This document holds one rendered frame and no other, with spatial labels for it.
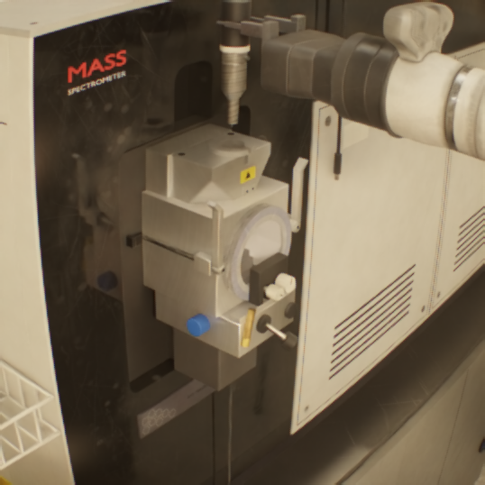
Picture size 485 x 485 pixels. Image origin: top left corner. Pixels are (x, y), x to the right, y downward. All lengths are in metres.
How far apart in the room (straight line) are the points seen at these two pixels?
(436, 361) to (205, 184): 0.83
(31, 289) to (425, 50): 0.38
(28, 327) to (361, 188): 0.52
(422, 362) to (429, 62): 0.93
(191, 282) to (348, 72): 0.26
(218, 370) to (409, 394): 0.61
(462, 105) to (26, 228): 0.36
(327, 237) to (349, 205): 0.05
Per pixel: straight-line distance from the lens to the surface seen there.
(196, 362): 0.89
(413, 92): 0.64
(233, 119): 0.78
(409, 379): 1.47
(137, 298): 0.86
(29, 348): 0.80
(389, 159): 1.18
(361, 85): 0.66
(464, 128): 0.62
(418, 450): 1.55
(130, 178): 0.80
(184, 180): 0.78
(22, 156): 0.70
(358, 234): 1.16
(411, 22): 0.62
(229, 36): 0.75
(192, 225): 0.78
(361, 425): 1.35
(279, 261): 0.81
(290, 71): 0.69
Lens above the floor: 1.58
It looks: 27 degrees down
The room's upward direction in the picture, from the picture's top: 2 degrees clockwise
